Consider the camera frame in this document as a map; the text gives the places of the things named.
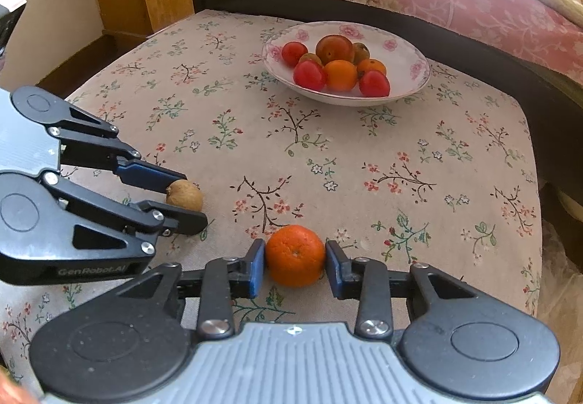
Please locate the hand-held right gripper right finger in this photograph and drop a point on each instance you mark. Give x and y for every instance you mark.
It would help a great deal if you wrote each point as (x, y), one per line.
(332, 271)

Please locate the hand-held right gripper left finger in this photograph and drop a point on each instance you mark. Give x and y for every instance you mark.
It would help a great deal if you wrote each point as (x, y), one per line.
(257, 268)

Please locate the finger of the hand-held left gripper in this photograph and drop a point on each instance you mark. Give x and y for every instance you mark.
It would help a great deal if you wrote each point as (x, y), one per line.
(145, 176)
(177, 220)

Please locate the small brown round fruit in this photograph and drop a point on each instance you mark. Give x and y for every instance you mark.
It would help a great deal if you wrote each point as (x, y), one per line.
(310, 58)
(186, 202)
(361, 52)

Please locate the orange mandarin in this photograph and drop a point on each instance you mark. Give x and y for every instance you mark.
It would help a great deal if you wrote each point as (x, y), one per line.
(295, 256)
(372, 66)
(341, 76)

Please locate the small red tomato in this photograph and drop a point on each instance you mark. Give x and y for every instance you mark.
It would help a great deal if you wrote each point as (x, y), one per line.
(309, 76)
(374, 83)
(294, 53)

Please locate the white floral plate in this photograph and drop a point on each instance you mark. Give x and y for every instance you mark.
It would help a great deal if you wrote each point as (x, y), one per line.
(403, 66)

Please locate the large orange-red tomato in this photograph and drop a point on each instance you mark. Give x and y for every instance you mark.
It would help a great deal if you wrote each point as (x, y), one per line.
(335, 48)

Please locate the floral beige tablecloth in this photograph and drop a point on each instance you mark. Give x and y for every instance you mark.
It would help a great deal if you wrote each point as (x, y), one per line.
(410, 158)

